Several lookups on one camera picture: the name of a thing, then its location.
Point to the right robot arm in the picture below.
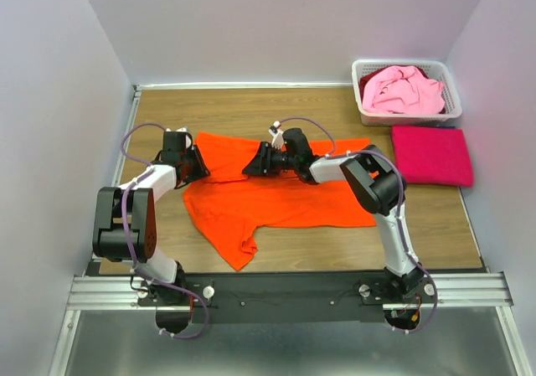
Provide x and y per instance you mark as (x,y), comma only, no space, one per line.
(375,182)

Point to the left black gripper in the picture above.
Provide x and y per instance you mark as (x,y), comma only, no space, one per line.
(202,170)

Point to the aluminium frame rail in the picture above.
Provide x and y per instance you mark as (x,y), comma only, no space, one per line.
(469,331)

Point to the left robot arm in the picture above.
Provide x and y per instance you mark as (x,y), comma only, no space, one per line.
(125,227)

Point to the white plastic basket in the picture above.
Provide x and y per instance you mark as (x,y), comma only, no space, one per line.
(435,70)

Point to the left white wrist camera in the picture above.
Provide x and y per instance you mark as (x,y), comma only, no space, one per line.
(184,139)

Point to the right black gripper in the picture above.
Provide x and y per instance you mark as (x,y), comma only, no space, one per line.
(260,163)

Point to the pink t-shirt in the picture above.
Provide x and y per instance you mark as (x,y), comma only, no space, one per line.
(404,89)

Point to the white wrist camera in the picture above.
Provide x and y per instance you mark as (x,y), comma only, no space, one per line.
(184,139)
(277,140)

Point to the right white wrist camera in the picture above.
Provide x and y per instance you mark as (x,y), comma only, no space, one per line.
(277,140)

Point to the folded magenta t-shirt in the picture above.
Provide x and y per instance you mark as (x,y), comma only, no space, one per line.
(432,155)

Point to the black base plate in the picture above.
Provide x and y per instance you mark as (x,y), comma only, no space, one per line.
(290,297)

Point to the orange t-shirt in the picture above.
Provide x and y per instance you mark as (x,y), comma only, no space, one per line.
(227,207)

